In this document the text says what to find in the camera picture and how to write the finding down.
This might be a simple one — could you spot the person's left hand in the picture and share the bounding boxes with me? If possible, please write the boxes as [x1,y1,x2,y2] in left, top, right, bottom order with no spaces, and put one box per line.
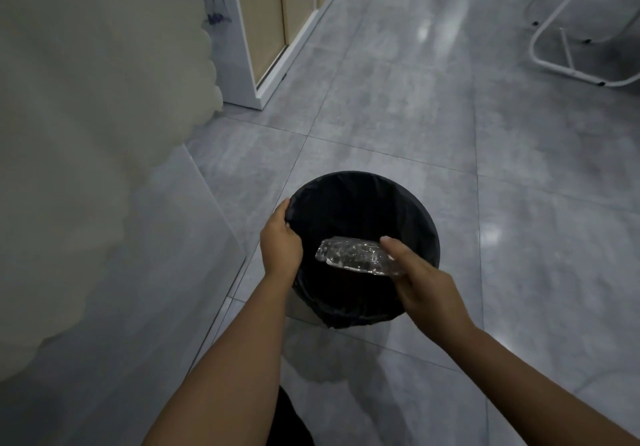
[259,198,304,282]

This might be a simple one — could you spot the person's right hand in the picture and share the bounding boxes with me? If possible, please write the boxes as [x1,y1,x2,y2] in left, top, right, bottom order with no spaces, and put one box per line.
[380,236,476,347]

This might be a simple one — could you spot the crushed clear plastic bottle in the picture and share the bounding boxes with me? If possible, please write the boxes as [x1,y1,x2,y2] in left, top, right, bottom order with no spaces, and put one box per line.
[314,235,407,278]

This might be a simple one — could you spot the black trash bin with liner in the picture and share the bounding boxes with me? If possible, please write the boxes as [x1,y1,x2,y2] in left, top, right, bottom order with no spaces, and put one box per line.
[285,171,441,330]

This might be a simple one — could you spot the person's right forearm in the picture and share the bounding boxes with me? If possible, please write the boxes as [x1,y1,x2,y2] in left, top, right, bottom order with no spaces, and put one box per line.
[440,325,640,446]

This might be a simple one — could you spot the person's left forearm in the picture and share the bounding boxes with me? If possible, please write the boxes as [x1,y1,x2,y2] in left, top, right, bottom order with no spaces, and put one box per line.
[142,273,297,446]

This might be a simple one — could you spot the white cabinet with wooden doors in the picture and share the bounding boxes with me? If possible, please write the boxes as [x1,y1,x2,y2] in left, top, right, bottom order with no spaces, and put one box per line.
[197,0,357,110]

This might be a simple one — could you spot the person's black trousers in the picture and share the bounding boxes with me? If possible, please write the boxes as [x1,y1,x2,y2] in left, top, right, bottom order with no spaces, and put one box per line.
[266,385,317,446]

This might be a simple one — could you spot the white metal folding rack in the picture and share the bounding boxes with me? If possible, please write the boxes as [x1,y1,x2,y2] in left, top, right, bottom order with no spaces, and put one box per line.
[523,0,640,87]

